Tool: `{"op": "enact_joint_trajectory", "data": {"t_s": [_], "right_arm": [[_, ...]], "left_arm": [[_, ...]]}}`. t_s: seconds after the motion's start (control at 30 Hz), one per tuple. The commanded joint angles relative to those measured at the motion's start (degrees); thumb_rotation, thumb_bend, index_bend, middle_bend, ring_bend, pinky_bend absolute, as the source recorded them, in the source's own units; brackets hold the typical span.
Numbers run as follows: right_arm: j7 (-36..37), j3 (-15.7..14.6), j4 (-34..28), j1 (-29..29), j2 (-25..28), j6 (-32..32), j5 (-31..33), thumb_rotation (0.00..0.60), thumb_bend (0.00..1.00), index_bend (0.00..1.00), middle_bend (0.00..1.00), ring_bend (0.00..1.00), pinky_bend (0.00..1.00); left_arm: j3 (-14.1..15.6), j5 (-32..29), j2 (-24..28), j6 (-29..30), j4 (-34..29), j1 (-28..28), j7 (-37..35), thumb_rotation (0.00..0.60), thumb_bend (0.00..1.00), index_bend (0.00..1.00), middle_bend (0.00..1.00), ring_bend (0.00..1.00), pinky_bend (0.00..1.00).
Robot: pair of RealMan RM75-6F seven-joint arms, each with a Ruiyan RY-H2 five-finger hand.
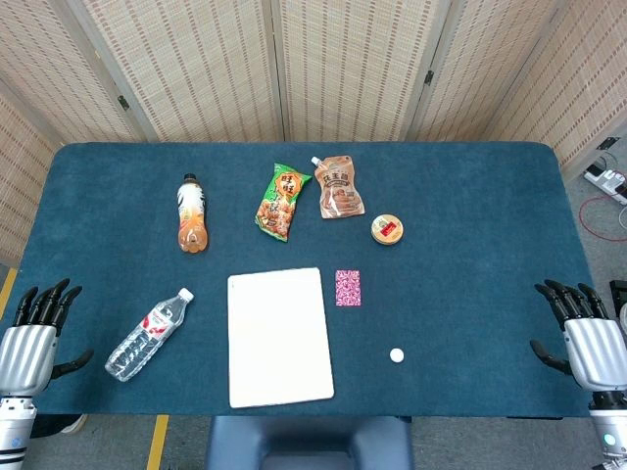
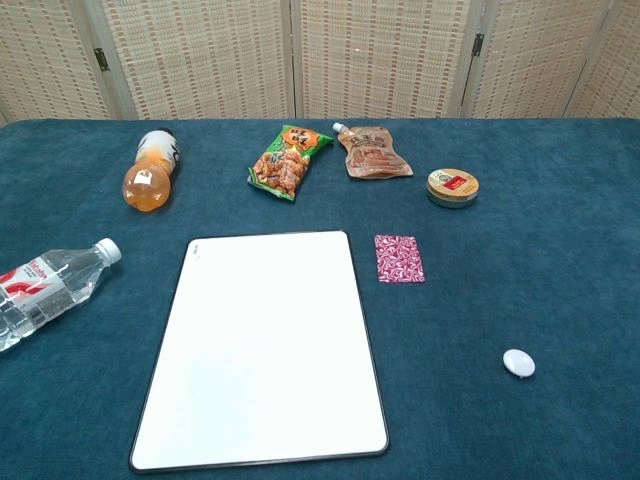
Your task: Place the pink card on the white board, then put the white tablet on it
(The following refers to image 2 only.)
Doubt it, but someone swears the white rectangular board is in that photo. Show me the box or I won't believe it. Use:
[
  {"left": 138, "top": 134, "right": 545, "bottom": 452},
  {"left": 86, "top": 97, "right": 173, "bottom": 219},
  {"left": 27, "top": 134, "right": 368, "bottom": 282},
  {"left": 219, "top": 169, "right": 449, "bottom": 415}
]
[{"left": 129, "top": 230, "right": 390, "bottom": 473}]

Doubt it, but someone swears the small white oval puck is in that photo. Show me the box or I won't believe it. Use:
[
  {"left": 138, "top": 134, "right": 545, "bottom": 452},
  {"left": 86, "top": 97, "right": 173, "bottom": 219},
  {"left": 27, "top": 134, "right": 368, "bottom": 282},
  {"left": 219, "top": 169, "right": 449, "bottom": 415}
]
[{"left": 502, "top": 348, "right": 536, "bottom": 378}]

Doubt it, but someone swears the pink patterned card packet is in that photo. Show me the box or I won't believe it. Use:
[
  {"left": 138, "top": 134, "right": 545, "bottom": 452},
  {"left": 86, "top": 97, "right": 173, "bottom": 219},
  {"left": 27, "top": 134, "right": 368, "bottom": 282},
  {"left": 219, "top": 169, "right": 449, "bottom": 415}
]
[{"left": 374, "top": 234, "right": 426, "bottom": 285}]

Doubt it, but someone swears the blue table cloth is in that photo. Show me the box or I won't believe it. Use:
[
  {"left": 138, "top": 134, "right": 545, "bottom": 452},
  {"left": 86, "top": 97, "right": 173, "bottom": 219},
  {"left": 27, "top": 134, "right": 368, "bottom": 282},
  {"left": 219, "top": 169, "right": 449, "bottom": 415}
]
[{"left": 0, "top": 118, "right": 640, "bottom": 480}]

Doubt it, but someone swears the brown spout pouch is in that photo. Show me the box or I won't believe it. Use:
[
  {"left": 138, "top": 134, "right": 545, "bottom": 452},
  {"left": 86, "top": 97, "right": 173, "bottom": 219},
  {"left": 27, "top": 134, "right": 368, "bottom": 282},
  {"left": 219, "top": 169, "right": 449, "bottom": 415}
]
[{"left": 332, "top": 121, "right": 415, "bottom": 180}]

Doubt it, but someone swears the orange drink bottle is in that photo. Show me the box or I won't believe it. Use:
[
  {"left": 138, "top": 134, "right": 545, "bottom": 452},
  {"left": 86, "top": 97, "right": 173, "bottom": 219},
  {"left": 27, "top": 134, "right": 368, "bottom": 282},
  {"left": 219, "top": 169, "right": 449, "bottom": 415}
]
[{"left": 121, "top": 128, "right": 182, "bottom": 214}]

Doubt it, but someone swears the green snack bag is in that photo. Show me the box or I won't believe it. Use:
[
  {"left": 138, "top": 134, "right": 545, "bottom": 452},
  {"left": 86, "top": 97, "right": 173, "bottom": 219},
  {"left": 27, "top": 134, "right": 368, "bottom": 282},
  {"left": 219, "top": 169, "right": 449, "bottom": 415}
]
[{"left": 246, "top": 124, "right": 335, "bottom": 203}]

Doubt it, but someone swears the woven folding screen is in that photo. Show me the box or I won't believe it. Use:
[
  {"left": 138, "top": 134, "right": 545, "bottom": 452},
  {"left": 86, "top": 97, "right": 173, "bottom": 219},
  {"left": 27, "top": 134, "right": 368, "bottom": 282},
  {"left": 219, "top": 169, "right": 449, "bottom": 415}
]
[{"left": 0, "top": 0, "right": 640, "bottom": 126}]

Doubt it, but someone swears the round gold tin red label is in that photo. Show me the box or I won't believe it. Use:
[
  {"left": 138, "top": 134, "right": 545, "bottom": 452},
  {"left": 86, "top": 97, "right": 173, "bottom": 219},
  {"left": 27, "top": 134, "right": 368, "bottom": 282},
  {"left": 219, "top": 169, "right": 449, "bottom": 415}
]
[{"left": 426, "top": 168, "right": 480, "bottom": 209}]

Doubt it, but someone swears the clear water bottle red label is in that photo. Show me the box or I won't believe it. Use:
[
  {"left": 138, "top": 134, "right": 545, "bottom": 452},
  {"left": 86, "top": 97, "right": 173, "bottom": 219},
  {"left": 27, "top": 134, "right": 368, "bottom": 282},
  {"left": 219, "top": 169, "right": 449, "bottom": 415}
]
[{"left": 0, "top": 237, "right": 123, "bottom": 353}]

